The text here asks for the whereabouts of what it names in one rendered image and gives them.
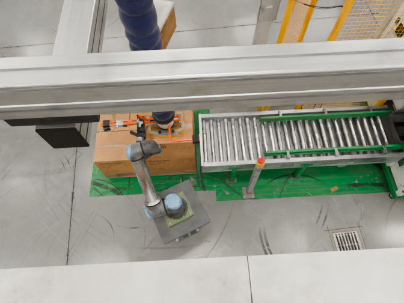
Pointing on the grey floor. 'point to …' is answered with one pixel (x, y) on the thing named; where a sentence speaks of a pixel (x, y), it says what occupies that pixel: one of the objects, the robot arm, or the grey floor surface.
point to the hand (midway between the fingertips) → (138, 121)
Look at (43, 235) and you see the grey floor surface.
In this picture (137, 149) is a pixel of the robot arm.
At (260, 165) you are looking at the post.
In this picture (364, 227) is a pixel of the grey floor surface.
